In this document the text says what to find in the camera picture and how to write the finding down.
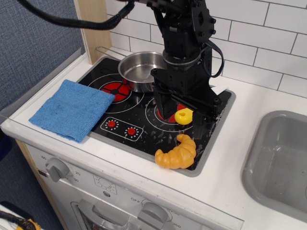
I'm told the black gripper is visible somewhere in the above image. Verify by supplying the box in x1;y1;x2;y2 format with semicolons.
151;53;222;139

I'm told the yellow toy knife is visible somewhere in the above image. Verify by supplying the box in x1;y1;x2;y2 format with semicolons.
174;85;227;126

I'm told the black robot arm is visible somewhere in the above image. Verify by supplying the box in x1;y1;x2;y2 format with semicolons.
142;0;224;139

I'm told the blue cloth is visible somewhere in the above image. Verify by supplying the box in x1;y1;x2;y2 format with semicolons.
29;80;115;143

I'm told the orange toy croissant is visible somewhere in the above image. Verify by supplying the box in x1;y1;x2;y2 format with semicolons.
154;134;196;169

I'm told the black toy stovetop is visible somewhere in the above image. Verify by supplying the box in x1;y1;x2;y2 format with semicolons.
77;56;236;178

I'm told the grey oven knob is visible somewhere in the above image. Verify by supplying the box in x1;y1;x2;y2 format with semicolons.
137;202;168;230

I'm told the grey sink basin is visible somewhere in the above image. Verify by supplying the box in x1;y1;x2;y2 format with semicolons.
242;111;307;222

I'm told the grey timer knob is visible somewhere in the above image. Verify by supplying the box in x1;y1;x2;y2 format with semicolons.
46;158;70;182

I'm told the yellow object bottom left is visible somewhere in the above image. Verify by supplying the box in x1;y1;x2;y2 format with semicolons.
0;210;40;230

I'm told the steel pot with handle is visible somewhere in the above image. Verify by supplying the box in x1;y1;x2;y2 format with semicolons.
95;46;166;93

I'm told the wooden post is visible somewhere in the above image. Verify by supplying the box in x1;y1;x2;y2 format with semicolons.
73;0;112;66

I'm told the black sleeved cable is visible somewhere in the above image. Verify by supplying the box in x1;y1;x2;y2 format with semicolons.
18;0;137;31

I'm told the grey oven door handle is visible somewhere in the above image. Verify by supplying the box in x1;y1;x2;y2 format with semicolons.
78;200;133;230

